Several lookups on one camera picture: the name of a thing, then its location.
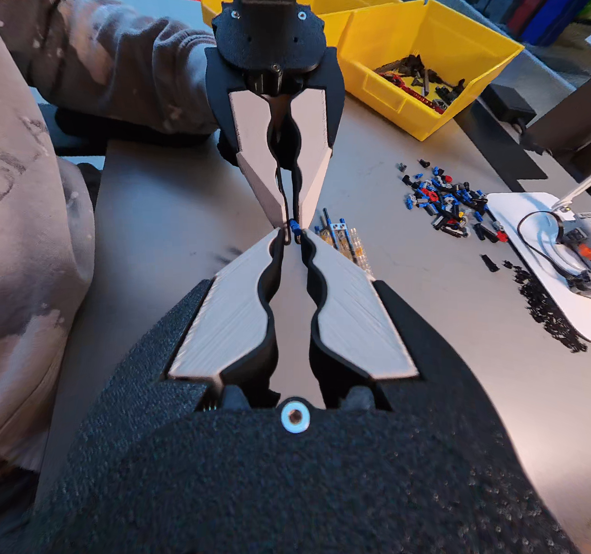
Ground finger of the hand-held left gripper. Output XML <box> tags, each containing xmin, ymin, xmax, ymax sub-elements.
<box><xmin>290</xmin><ymin>87</ymin><xmax>334</xmax><ymax>231</ymax></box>
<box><xmin>228</xmin><ymin>90</ymin><xmax>289</xmax><ymax>230</ymax></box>

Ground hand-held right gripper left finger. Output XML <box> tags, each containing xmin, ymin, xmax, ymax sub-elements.
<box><xmin>168</xmin><ymin>228</ymin><xmax>287</xmax><ymax>390</ymax></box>

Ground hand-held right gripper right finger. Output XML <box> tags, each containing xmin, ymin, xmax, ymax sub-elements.
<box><xmin>300</xmin><ymin>230</ymin><xmax>419</xmax><ymax>381</ymax></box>

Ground clear toy brick engine model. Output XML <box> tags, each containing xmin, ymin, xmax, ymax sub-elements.
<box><xmin>314</xmin><ymin>208</ymin><xmax>375</xmax><ymax>278</ymax></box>

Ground person's left forearm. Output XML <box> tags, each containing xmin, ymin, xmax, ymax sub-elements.
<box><xmin>0</xmin><ymin>0</ymin><xmax>220</xmax><ymax>138</ymax></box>

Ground grey desk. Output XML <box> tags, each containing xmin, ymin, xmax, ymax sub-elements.
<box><xmin>34</xmin><ymin>0</ymin><xmax>591</xmax><ymax>554</ymax></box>

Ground yellow bin with black parts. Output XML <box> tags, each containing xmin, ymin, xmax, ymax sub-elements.
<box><xmin>336</xmin><ymin>0</ymin><xmax>525</xmax><ymax>142</ymax></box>

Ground red toy part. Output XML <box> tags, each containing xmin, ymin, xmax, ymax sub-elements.
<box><xmin>375</xmin><ymin>71</ymin><xmax>446</xmax><ymax>113</ymax></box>

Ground heap of black toy parts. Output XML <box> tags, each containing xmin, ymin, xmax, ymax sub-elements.
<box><xmin>374</xmin><ymin>54</ymin><xmax>467</xmax><ymax>104</ymax></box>

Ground black chair armrest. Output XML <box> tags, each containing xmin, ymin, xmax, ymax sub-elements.
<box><xmin>39</xmin><ymin>103</ymin><xmax>222</xmax><ymax>150</ymax></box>

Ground pile of mixed toy parts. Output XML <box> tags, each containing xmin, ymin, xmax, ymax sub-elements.
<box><xmin>403</xmin><ymin>166</ymin><xmax>509</xmax><ymax>244</ymax></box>

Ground pile of small black pins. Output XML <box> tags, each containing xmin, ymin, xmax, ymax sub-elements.
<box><xmin>502</xmin><ymin>260</ymin><xmax>589</xmax><ymax>354</ymax></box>

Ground white tray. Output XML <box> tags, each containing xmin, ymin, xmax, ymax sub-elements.
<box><xmin>487</xmin><ymin>192</ymin><xmax>591</xmax><ymax>335</ymax></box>

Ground black power adapter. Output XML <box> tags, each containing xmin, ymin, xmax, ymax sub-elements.
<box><xmin>480</xmin><ymin>84</ymin><xmax>537</xmax><ymax>125</ymax></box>

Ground person in grey hoodie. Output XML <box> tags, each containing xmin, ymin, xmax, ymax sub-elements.
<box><xmin>0</xmin><ymin>39</ymin><xmax>96</xmax><ymax>474</ymax></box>

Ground black desk cable cover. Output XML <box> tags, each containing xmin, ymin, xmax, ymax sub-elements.
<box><xmin>455</xmin><ymin>99</ymin><xmax>549</xmax><ymax>181</ymax></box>

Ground black adapter cable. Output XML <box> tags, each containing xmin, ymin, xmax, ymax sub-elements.
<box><xmin>515</xmin><ymin>117</ymin><xmax>552</xmax><ymax>155</ymax></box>

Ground grey battery box orange switch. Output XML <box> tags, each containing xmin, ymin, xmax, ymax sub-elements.
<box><xmin>554</xmin><ymin>219</ymin><xmax>591</xmax><ymax>270</ymax></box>

